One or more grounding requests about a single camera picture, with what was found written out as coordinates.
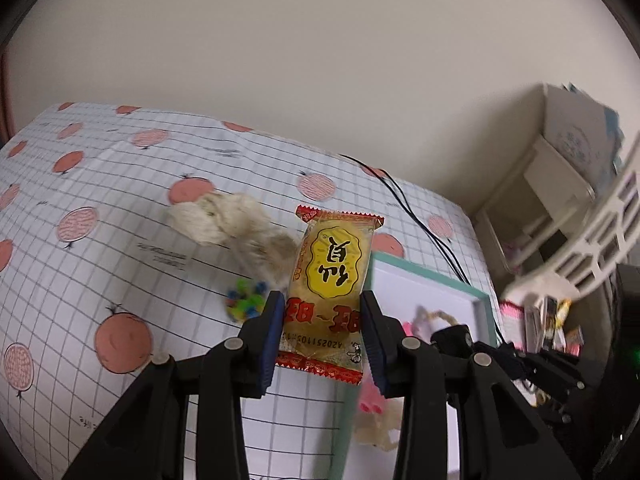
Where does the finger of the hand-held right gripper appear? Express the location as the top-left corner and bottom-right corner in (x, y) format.
(472, 341), (586, 396)
(520, 380), (576, 426)

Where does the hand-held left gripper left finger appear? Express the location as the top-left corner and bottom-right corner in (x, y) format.
(62, 290), (286, 480)

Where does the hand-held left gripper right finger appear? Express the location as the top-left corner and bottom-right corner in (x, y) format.
(360, 291), (583, 480)

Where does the bunch of colourful mini clips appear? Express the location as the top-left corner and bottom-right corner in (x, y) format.
(223, 278), (268, 322)

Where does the pink hair roller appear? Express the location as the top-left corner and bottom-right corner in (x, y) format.
(356, 321), (416, 413)

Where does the pastel braided hair tie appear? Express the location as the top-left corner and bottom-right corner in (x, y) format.
(410, 307), (456, 341)

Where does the green cardboard box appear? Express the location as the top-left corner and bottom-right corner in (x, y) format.
(330, 250), (498, 480)

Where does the cream hair claw clip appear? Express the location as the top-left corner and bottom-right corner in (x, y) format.
(352, 397), (401, 453)

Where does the yellow red snack packet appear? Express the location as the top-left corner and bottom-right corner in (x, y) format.
(276, 205), (386, 386)

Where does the cream lace cloth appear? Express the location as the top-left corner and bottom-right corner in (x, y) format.
(166, 193), (301, 291)

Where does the black gold slim box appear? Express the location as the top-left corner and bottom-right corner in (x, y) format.
(525, 305), (556, 352)

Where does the pink white crochet pouch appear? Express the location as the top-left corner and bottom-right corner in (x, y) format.
(500, 300), (526, 347)

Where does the yellow snack bag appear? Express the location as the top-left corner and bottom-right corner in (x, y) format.
(547, 297), (573, 322)

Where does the white plastic basket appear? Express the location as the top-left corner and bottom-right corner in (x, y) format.
(502, 132), (640, 306)

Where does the round print white card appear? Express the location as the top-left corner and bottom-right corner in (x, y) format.
(542, 82), (623, 186)

